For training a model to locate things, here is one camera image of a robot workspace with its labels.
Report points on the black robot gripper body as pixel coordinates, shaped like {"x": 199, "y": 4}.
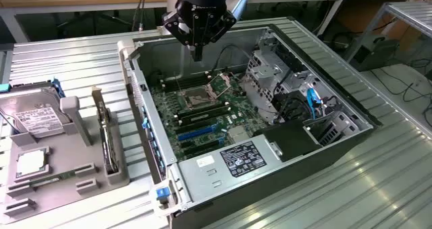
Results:
{"x": 203, "y": 1}

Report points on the graphics card with metal bracket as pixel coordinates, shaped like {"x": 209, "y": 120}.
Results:
{"x": 107, "y": 128}

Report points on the thin socket locking lever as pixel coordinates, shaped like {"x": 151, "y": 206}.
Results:
{"x": 179, "y": 82}

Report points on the metal socket cover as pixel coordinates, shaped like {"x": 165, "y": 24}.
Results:
{"x": 220, "y": 83}

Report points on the silver metal drive cage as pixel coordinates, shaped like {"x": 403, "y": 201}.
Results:
{"x": 267, "y": 74}

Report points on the black tripod stand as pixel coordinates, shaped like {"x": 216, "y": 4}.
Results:
{"x": 95, "y": 16}

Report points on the CPU socket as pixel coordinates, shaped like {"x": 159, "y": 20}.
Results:
{"x": 197, "y": 97}

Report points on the green motherboard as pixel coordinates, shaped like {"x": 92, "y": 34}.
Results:
{"x": 168, "y": 107}

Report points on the installed RAM stick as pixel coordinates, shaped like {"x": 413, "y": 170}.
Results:
{"x": 203, "y": 112}

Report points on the wooden desk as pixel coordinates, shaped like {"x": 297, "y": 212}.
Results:
{"x": 40, "y": 0}

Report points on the blue disk carrier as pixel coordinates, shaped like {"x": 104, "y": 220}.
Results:
{"x": 57, "y": 87}

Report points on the blue expansion slot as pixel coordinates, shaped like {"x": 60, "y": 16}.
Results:
{"x": 197, "y": 134}

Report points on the silver chipset heatsink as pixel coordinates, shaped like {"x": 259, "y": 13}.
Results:
{"x": 239, "y": 134}

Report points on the black expansion slot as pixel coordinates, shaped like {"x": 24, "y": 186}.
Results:
{"x": 199, "y": 148}

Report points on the silver hard disk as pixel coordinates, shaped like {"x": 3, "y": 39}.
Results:
{"x": 33, "y": 112}

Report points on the grey parts rack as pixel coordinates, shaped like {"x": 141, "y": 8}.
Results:
{"x": 71, "y": 153}

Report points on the grey power supply unit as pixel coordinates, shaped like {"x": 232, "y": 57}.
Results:
{"x": 209, "y": 178}

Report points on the open black PC case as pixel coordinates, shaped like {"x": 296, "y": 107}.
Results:
{"x": 320, "y": 163}

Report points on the blue case latch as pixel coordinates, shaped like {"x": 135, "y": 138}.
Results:
{"x": 161, "y": 192}

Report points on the silver CPU chip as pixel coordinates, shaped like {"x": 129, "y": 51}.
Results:
{"x": 31, "y": 163}

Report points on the green RAM stick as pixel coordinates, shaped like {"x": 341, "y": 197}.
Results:
{"x": 51, "y": 179}

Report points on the black plastic air duct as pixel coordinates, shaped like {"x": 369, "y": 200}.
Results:
{"x": 289, "y": 140}

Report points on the metal slat shelf frame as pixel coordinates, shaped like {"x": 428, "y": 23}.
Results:
{"x": 404, "y": 14}

